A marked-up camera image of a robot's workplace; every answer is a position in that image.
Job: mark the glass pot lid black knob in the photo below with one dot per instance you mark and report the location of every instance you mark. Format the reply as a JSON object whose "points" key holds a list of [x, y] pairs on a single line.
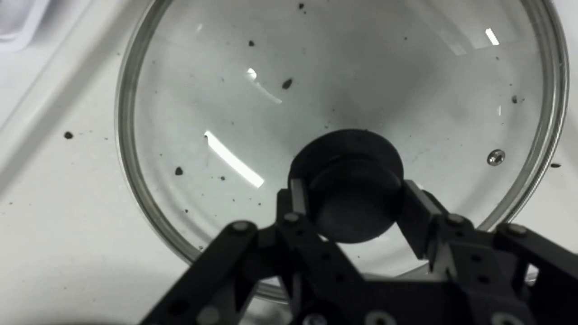
{"points": [[362, 79]]}

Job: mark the white plastic tray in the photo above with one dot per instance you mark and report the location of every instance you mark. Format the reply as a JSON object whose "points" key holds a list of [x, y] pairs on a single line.
{"points": [[60, 228]]}

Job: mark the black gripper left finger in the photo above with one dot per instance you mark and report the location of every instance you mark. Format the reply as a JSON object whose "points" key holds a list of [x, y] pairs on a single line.
{"points": [[254, 272]]}

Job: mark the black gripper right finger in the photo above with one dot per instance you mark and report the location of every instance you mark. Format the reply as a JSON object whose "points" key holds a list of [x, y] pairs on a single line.
{"points": [[481, 254]]}

